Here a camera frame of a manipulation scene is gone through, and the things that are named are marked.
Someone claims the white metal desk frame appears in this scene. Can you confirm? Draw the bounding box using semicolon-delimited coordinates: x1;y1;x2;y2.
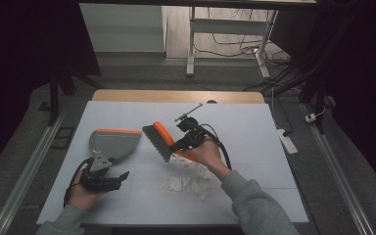
185;6;279;79

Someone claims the white power strip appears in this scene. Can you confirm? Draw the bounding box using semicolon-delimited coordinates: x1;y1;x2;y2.
276;128;299;156

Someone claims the black rectangular floor frame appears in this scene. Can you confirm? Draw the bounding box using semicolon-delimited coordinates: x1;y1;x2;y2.
51;125;76;150

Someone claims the person's right hand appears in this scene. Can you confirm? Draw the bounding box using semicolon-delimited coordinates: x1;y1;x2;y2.
182;136;233;182

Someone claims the white cabinet panel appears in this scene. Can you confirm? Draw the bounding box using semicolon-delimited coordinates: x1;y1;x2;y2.
78;3;168;54

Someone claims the aluminium floor rail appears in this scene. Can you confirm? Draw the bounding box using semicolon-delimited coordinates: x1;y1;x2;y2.
301;103;376;235
0;110;69;235

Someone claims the tangle of black floor cables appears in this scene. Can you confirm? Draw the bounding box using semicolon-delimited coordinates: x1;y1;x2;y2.
194;9;297;96

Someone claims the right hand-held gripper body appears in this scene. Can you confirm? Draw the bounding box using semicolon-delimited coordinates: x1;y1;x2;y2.
174;103;208;149

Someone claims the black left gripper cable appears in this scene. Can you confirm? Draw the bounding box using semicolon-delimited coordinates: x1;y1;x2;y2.
63;158;93;209

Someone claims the dark curtain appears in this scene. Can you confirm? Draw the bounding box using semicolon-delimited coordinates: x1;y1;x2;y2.
268;0;376;197
0;0;102;179

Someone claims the black tripod stand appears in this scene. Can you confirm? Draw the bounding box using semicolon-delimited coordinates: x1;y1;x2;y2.
47;63;96;127
297;62;329;135

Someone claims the white table mat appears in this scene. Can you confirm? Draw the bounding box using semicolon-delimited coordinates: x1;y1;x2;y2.
35;100;310;227

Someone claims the orange brush with grey bristles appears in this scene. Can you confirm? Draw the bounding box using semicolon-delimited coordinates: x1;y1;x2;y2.
141;120;199;164

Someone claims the person's left hand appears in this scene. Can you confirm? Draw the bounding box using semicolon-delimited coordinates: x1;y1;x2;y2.
66;162;106;212

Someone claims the grey dustpan with orange edge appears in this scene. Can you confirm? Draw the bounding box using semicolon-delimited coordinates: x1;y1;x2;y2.
88;127;143;165

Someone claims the pile of white paper scraps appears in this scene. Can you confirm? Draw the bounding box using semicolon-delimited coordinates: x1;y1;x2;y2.
167;153;213;202

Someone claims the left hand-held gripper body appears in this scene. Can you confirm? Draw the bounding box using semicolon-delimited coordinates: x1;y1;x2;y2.
79;153;130;193

